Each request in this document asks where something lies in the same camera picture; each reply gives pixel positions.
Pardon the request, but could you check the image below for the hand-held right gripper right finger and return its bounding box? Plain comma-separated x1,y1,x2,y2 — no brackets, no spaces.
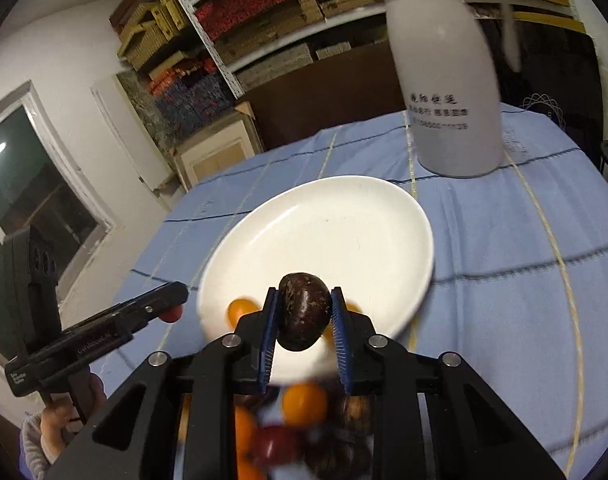
330,286,567,480

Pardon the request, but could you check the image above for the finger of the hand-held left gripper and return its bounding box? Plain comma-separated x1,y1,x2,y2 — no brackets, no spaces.
118,311,169,344
91,281,189,328

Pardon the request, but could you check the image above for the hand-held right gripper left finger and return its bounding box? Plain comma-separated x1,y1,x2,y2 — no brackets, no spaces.
44,287,285,480

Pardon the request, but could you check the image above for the white plate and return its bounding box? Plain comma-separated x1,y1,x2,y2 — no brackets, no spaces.
197,175,435,385

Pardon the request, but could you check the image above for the person's left forearm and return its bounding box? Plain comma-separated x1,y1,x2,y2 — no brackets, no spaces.
20,410,49,480

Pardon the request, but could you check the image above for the person's left hand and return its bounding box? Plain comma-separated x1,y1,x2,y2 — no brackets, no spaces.
40,374,107,465

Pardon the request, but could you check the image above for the white framed window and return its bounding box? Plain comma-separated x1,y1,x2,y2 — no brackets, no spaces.
0,80,118,356

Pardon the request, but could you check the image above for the dark red cherry tomato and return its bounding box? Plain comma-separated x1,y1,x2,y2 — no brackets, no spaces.
254,425,305,468

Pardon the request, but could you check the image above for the small wooden cabinet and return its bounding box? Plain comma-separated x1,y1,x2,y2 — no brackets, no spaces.
176,102,265,192

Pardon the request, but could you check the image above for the blue checked tablecloth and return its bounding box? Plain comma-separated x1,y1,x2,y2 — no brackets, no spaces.
74,102,608,480

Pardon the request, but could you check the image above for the green marbled board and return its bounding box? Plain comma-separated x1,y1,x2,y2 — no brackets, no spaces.
116,70,185,161

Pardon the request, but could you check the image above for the stack of blue patterned boxes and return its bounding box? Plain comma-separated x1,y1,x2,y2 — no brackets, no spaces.
148,60,235,133

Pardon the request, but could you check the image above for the white metal shelf rack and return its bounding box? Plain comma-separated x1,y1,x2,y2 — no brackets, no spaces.
108,0,585,103

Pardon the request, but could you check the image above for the brown board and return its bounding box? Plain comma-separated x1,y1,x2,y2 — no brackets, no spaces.
239,42,407,153

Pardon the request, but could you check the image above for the stack of yellow wooden boxes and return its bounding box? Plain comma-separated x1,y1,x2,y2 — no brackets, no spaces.
116,0,191,72

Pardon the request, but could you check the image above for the stack of red patterned boxes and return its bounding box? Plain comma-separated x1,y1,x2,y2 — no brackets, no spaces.
194,0,297,43

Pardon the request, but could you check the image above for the white bottle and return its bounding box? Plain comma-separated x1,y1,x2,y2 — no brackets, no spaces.
373,0,524,179

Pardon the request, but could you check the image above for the dark cloth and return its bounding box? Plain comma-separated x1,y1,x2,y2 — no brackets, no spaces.
476,5,607,138

